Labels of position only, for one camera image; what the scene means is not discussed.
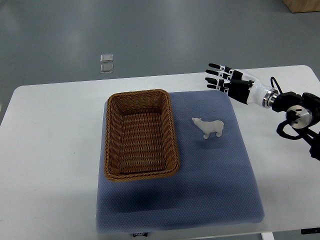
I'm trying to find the metal floor plate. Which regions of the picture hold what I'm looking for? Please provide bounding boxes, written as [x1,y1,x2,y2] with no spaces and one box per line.
[100,53,114,63]
[100,63,114,74]

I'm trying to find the white bear figurine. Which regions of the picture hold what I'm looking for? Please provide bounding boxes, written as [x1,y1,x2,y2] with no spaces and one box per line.
[191,117,224,140]

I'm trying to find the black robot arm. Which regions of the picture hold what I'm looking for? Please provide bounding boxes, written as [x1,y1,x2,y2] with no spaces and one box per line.
[270,91,320,160]

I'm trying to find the black table control panel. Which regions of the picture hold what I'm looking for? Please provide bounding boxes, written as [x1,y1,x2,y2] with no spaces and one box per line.
[300,227,320,235]

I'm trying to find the lower metal floor plate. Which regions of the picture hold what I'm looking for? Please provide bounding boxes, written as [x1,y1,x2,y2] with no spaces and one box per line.
[100,63,114,74]

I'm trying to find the blue textured mat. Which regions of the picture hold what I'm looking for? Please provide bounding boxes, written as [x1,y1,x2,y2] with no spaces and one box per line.
[96,90,265,234]

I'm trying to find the upper metal floor plate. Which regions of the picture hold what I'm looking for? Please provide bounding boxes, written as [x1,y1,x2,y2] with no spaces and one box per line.
[100,53,114,63]

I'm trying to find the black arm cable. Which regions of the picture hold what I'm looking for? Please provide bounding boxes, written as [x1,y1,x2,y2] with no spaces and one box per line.
[269,76,284,95]

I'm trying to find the brown wicker basket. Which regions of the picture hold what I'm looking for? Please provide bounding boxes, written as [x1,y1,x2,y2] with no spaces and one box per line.
[104,89,180,182]

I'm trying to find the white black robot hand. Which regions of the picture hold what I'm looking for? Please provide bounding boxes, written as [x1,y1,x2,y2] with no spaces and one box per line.
[205,63,279,108]

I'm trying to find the wooden box corner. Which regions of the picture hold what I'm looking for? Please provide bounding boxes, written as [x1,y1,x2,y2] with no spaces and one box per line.
[283,0,320,14]

